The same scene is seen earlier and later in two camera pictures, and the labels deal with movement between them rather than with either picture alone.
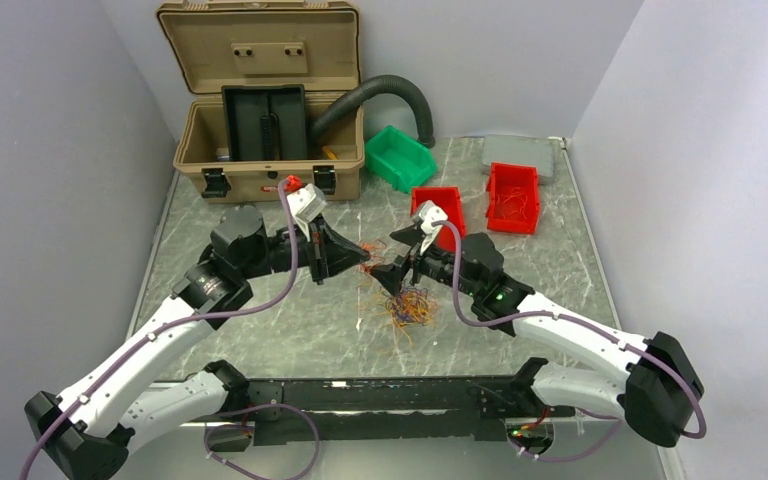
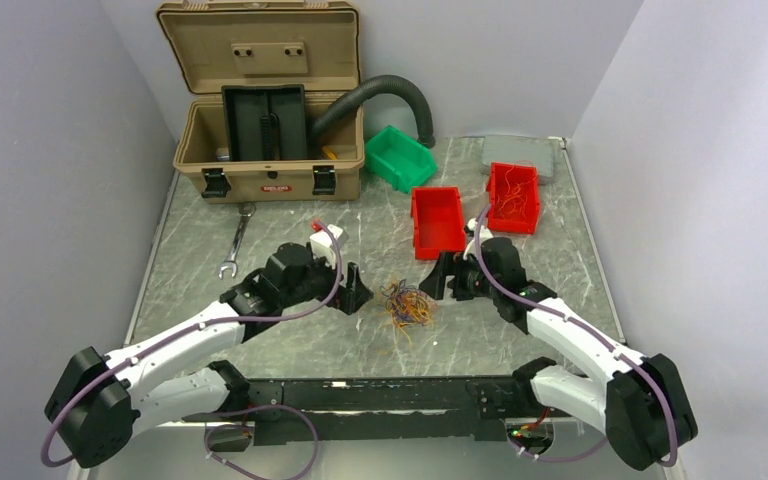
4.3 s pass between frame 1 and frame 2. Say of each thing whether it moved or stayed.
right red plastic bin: stayed
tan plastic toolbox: stayed
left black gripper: moved
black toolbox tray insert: stayed
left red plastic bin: stayed
